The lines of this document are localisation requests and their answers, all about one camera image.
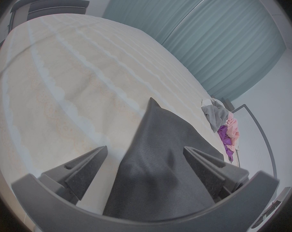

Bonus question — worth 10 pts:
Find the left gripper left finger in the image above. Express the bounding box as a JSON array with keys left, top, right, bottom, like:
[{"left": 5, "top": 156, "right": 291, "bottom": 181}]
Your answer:
[{"left": 40, "top": 146, "right": 108, "bottom": 201}]

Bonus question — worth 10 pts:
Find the blue-green curtain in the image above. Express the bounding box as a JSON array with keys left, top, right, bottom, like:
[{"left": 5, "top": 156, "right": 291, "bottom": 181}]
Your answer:
[
  {"left": 162, "top": 0, "right": 287, "bottom": 102},
  {"left": 102, "top": 0, "right": 225, "bottom": 45}
]

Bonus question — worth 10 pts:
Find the black T-shirt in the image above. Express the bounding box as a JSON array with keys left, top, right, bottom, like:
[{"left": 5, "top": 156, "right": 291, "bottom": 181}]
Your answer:
[{"left": 103, "top": 97, "right": 225, "bottom": 221}]

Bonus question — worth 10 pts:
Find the bed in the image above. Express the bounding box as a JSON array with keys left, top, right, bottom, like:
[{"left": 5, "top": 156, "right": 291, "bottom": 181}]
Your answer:
[{"left": 0, "top": 13, "right": 275, "bottom": 213}]

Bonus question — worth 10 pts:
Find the black chest of drawers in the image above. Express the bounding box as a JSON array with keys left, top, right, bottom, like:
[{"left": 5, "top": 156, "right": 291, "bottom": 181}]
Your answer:
[{"left": 28, "top": 0, "right": 90, "bottom": 21}]

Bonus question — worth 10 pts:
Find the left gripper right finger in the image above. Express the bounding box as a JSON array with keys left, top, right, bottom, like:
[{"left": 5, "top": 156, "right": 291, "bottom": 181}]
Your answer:
[{"left": 183, "top": 146, "right": 250, "bottom": 200}]

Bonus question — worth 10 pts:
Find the white garment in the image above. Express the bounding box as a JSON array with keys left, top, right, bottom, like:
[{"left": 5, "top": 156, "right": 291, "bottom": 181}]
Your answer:
[{"left": 202, "top": 98, "right": 223, "bottom": 107}]

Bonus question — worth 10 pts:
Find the purple garment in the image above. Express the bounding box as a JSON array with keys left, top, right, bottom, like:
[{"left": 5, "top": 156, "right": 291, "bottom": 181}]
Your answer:
[{"left": 218, "top": 125, "right": 235, "bottom": 163}]

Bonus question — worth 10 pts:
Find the grey garment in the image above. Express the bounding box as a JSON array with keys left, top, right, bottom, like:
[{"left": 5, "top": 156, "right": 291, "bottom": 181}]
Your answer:
[{"left": 201, "top": 101, "right": 229, "bottom": 133}]

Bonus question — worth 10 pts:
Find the grey bedside table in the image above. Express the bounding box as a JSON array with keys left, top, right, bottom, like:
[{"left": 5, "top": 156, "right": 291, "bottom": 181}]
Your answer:
[{"left": 221, "top": 97, "right": 235, "bottom": 111}]

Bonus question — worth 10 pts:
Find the pink garment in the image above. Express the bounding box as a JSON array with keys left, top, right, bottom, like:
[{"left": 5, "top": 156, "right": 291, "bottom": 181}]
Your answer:
[{"left": 227, "top": 113, "right": 240, "bottom": 146}]

